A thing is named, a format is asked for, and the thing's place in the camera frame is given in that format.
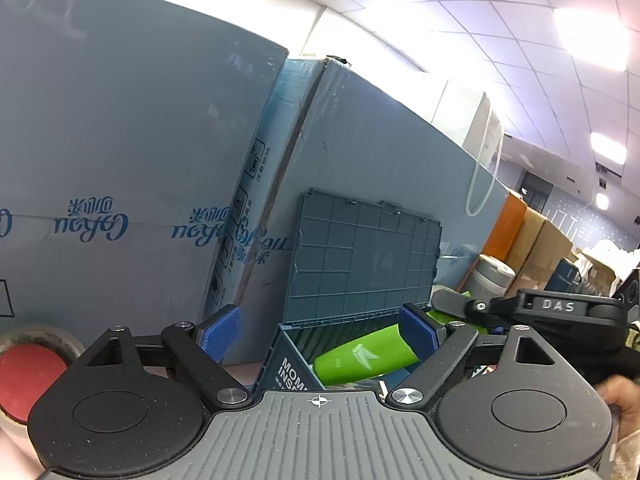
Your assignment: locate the person's right hand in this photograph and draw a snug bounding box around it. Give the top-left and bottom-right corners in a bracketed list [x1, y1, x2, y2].
[595, 376, 640, 423]

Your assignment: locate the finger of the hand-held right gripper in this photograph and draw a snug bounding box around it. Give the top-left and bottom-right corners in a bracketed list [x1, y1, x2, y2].
[432, 290, 518, 333]

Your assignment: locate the clear tape roll red core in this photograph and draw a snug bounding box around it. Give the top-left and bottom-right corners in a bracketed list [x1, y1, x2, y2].
[0, 325, 86, 428]

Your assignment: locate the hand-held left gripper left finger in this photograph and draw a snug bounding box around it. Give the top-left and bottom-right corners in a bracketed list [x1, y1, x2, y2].
[67, 305, 253, 411]

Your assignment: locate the brown cardboard box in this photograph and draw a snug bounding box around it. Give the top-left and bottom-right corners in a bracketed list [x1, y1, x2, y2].
[505, 207, 573, 296]

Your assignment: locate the blue plastic storage box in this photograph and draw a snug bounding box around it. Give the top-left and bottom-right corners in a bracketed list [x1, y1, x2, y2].
[252, 188, 443, 396]

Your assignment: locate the grey and white lidded cup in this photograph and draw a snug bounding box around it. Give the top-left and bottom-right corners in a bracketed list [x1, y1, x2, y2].
[470, 254, 516, 301]

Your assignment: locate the square ceiling light panel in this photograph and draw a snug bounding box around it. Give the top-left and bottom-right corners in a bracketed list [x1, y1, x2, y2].
[554, 7, 628, 72]
[590, 131, 627, 165]

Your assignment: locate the white paper bag rope handle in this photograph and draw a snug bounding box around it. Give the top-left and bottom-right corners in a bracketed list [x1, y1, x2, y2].
[462, 91, 506, 217]

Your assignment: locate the large blue cardboard box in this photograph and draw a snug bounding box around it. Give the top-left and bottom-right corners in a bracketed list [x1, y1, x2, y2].
[220, 57, 511, 366]
[0, 0, 290, 356]

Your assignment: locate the open cardboard box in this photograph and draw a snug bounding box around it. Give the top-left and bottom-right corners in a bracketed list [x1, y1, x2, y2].
[575, 240, 632, 292]

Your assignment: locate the orange cardboard box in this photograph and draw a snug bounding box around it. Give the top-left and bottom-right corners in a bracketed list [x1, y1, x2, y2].
[482, 192, 528, 266]

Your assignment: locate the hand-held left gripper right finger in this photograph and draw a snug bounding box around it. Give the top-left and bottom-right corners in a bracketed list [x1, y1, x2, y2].
[385, 304, 573, 411]

